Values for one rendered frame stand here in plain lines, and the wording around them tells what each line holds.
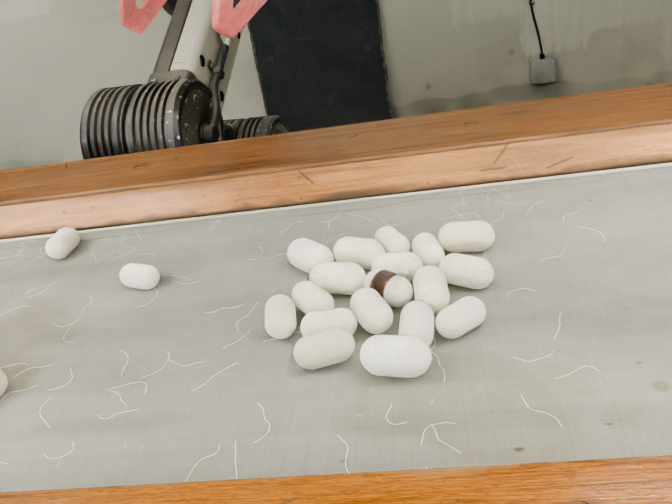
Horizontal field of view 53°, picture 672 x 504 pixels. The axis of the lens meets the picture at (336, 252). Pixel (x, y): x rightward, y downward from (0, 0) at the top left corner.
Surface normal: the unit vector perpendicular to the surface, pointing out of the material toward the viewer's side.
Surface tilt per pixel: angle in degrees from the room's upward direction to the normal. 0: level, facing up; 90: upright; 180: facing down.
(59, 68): 90
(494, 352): 0
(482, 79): 88
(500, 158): 45
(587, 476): 0
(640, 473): 0
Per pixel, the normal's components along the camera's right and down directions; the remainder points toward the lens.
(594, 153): -0.17, -0.25
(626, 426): -0.16, -0.86
